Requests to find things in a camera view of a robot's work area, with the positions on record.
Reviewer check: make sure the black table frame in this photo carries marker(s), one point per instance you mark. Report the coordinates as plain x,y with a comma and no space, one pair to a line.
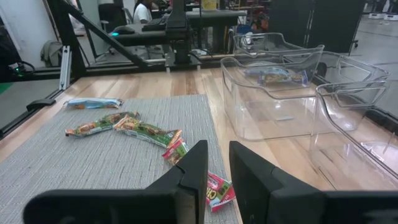
102,34

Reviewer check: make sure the black office chair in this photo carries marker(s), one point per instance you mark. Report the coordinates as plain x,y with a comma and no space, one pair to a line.
112,15

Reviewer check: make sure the tall black cabinet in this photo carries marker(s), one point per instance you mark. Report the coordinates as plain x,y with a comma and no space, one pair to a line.
317,25

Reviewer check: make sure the dark office desk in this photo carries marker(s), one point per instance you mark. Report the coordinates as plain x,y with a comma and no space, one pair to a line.
217,17

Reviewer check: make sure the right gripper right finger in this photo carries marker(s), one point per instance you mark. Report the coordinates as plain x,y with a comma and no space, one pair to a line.
295,205

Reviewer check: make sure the orange blue green granola bar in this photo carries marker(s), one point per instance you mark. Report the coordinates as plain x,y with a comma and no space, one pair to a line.
99,124

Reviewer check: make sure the black device with cyan light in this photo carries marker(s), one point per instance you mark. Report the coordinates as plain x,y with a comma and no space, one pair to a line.
124,30

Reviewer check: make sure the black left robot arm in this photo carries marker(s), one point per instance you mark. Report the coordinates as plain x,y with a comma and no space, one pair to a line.
178,31

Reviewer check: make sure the silver aluminium extrusion bar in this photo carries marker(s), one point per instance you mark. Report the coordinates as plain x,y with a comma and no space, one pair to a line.
65,68

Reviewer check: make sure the red green chewy bar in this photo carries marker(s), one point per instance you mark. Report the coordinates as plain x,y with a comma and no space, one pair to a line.
219,193

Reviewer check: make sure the person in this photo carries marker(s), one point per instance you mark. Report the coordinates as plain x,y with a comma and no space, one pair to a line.
143,13

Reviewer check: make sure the grey jacket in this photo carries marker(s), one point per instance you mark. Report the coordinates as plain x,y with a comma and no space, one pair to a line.
51,53

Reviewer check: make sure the clear plastic bin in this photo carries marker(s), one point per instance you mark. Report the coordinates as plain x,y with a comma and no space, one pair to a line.
351,155
270,43
267,118

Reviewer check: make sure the grey woven placemat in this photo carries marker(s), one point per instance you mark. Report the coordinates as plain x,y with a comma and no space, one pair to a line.
93,168

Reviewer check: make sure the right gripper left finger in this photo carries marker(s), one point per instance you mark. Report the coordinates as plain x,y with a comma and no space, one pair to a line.
124,207

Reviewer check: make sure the yellow container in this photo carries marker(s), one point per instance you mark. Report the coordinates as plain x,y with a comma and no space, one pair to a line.
209,4

